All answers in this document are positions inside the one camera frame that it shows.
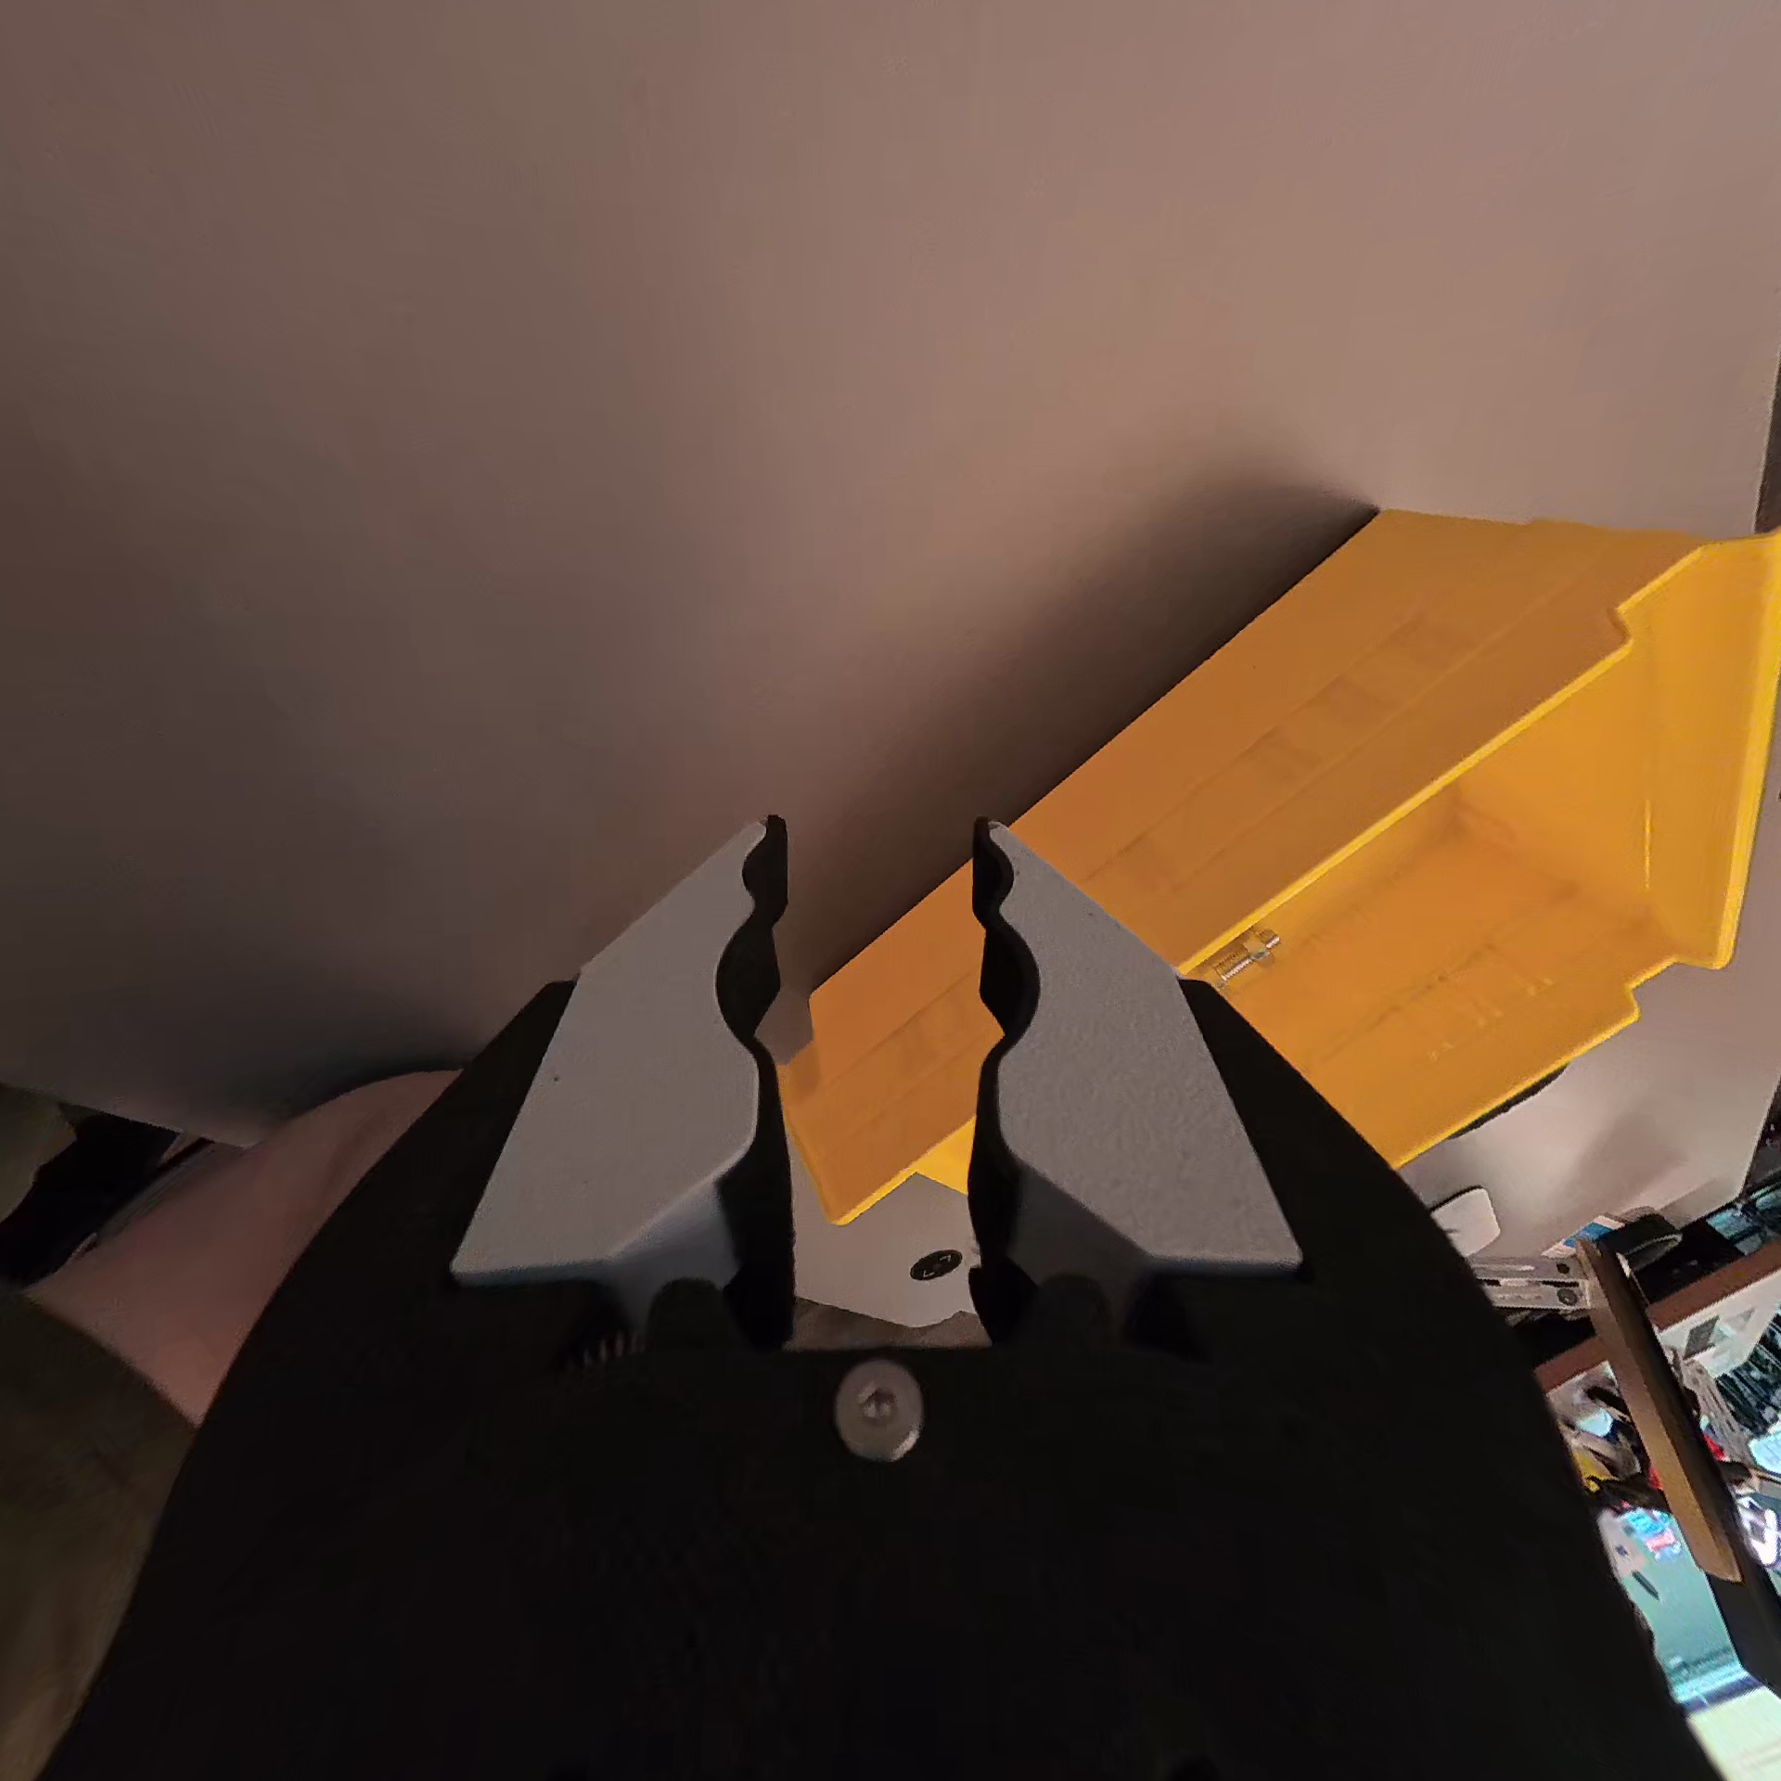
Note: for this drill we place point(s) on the person's left forearm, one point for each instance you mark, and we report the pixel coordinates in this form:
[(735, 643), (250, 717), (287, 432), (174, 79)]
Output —
[(208, 1224)]

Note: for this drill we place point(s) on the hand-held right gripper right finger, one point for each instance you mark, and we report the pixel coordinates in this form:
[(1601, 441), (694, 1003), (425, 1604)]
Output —
[(1113, 1098)]

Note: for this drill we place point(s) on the steel hex bolt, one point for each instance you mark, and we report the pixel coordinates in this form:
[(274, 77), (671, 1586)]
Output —
[(1248, 953)]

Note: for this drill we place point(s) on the brown wooden board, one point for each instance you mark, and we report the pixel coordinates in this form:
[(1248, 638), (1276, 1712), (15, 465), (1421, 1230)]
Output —
[(1655, 1404)]

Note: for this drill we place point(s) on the yellow plastic bin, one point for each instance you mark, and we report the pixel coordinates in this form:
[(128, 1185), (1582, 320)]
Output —
[(1391, 834)]

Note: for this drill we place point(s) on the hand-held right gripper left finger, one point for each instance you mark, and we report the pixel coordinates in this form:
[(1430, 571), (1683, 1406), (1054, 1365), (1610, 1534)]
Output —
[(625, 1085)]

